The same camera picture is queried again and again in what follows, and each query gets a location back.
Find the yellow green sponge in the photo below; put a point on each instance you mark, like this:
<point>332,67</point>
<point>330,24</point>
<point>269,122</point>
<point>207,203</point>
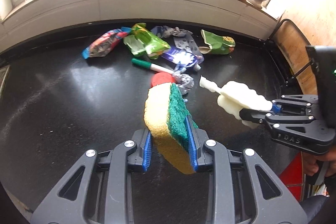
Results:
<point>164,115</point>

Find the grey crumpled wrapper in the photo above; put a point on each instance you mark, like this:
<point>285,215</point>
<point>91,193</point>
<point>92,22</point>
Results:
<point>167,32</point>

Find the green white marker pen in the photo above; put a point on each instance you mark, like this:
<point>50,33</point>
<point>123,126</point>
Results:
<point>150,66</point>

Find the blue white pouch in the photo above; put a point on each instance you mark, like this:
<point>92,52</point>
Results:
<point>184,52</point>

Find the green carton box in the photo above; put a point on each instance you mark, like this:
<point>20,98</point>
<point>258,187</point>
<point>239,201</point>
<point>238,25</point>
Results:
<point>154,46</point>

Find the red blue snack wrapper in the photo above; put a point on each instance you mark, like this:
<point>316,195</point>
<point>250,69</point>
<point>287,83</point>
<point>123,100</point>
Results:
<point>105,43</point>

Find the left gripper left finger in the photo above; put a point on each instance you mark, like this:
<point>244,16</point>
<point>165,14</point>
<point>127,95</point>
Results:
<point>98,187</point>

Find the red cabinet front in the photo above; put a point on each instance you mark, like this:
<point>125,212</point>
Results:
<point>294,178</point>

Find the green torn snack bag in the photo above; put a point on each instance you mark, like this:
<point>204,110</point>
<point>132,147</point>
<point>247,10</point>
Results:
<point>216,45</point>

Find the person's right hand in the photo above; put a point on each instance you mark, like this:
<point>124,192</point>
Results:
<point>310,166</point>

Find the crumpled silver foil wrapper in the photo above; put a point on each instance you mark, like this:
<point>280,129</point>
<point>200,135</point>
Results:
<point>183,81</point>

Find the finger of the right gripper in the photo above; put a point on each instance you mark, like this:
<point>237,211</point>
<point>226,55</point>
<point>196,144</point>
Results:
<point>265,118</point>
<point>295,104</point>

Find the red bottle cap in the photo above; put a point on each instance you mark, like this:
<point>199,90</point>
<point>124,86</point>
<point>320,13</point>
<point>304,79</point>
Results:
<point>161,78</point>

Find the wooden cutting board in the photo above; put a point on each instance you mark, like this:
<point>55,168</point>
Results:
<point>296,50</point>

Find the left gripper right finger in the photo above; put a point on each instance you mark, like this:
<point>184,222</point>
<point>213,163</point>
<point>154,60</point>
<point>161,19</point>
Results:
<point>242,187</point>

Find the small green plastic tray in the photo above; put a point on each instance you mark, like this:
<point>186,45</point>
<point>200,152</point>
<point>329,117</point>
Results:
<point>136,46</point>

